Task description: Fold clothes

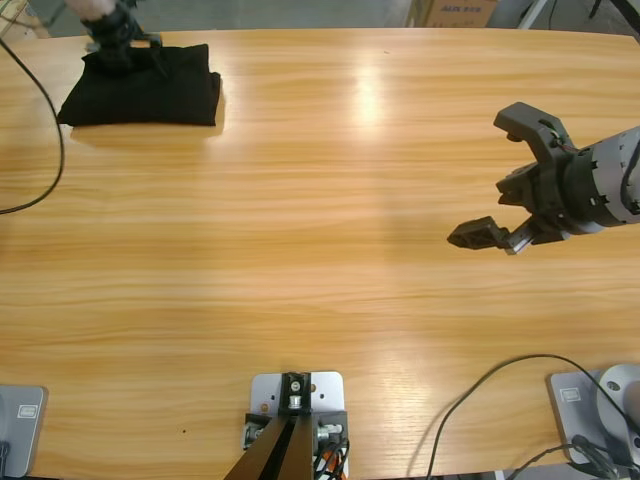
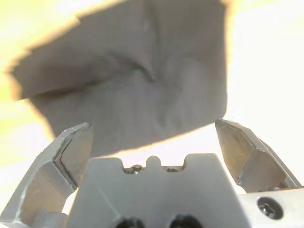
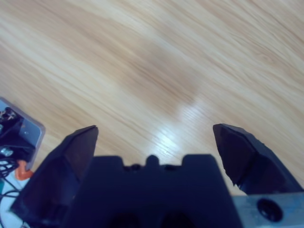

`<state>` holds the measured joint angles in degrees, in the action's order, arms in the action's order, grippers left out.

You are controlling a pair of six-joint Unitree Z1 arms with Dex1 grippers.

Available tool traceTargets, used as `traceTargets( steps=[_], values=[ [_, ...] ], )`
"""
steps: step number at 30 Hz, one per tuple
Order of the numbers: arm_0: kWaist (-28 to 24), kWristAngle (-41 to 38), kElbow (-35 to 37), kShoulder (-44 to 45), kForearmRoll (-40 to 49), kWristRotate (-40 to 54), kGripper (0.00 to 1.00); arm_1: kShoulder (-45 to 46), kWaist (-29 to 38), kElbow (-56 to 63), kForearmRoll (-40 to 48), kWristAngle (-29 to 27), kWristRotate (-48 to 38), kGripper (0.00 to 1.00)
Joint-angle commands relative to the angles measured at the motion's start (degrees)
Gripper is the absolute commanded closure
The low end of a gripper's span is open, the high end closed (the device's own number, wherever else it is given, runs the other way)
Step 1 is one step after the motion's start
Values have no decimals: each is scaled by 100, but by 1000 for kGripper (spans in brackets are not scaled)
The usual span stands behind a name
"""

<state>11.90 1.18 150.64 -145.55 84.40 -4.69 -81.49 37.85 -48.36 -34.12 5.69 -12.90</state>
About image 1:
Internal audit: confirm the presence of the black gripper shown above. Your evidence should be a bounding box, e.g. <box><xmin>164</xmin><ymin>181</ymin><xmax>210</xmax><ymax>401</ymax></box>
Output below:
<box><xmin>446</xmin><ymin>149</ymin><xmax>609</xmax><ymax>256</ymax></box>
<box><xmin>79</xmin><ymin>0</ymin><xmax>174</xmax><ymax>81</ymax></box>

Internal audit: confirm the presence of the black Unitree polo shirt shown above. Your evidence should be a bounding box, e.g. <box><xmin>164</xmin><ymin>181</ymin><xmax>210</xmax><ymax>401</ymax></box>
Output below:
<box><xmin>56</xmin><ymin>43</ymin><xmax>223</xmax><ymax>129</ymax></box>

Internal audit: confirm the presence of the grey arm base disc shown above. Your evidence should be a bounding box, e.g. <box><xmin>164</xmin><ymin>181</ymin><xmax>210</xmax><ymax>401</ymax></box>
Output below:
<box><xmin>597</xmin><ymin>363</ymin><xmax>640</xmax><ymax>436</ymax></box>

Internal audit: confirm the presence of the wooden crate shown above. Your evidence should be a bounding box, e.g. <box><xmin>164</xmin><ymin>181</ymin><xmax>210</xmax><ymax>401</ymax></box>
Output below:
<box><xmin>0</xmin><ymin>0</ymin><xmax>52</xmax><ymax>41</ymax></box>

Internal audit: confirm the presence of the white box with AUX print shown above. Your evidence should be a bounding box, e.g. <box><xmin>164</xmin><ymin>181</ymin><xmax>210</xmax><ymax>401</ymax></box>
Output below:
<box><xmin>428</xmin><ymin>0</ymin><xmax>501</xmax><ymax>29</ymax></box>

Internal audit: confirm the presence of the grey metal stand leg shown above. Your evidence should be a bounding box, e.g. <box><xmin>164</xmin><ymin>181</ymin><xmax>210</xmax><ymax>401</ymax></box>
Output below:
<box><xmin>516</xmin><ymin>0</ymin><xmax>551</xmax><ymax>31</ymax></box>

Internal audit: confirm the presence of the white metal mounting plate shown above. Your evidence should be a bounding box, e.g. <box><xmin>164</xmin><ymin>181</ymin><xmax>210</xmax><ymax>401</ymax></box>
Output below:
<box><xmin>248</xmin><ymin>370</ymin><xmax>349</xmax><ymax>480</ymax></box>

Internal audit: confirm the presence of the black diagonal bar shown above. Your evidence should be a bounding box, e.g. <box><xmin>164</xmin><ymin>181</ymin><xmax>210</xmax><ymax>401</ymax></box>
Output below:
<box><xmin>607</xmin><ymin>0</ymin><xmax>640</xmax><ymax>29</ymax></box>

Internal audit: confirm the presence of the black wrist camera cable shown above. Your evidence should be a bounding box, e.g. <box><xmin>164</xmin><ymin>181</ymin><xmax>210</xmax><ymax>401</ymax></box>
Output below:
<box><xmin>619</xmin><ymin>149</ymin><xmax>640</xmax><ymax>216</ymax></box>
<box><xmin>0</xmin><ymin>37</ymin><xmax>66</xmax><ymax>216</ymax></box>

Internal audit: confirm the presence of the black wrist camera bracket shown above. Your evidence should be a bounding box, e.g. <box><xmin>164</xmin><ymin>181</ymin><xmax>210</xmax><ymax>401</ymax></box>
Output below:
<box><xmin>492</xmin><ymin>101</ymin><xmax>581</xmax><ymax>166</ymax></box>

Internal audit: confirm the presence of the long black arched cable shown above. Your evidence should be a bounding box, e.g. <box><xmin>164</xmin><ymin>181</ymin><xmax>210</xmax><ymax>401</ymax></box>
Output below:
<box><xmin>428</xmin><ymin>352</ymin><xmax>640</xmax><ymax>479</ymax></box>

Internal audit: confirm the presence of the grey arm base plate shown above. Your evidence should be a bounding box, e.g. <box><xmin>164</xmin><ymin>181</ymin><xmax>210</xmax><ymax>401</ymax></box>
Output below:
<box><xmin>0</xmin><ymin>383</ymin><xmax>50</xmax><ymax>479</ymax></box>
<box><xmin>545</xmin><ymin>368</ymin><xmax>640</xmax><ymax>466</ymax></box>

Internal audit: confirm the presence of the black corner bracket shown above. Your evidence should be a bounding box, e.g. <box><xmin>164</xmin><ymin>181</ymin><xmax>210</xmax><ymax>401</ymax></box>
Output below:
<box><xmin>243</xmin><ymin>412</ymin><xmax>274</xmax><ymax>449</ymax></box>
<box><xmin>312</xmin><ymin>410</ymin><xmax>350</xmax><ymax>446</ymax></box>
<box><xmin>279</xmin><ymin>370</ymin><xmax>314</xmax><ymax>416</ymax></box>

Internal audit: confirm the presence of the black cable bundle at base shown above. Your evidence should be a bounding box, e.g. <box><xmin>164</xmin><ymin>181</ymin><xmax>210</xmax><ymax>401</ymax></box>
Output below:
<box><xmin>507</xmin><ymin>433</ymin><xmax>634</xmax><ymax>480</ymax></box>

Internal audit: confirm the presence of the black cable bundle under post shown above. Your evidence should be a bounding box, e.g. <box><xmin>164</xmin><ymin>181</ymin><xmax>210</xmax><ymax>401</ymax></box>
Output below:
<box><xmin>310</xmin><ymin>435</ymin><xmax>352</xmax><ymax>480</ymax></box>

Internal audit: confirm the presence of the dark aluminium camera post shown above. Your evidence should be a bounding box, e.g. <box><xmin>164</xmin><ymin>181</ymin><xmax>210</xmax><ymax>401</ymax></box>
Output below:
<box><xmin>222</xmin><ymin>412</ymin><xmax>316</xmax><ymax>480</ymax></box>

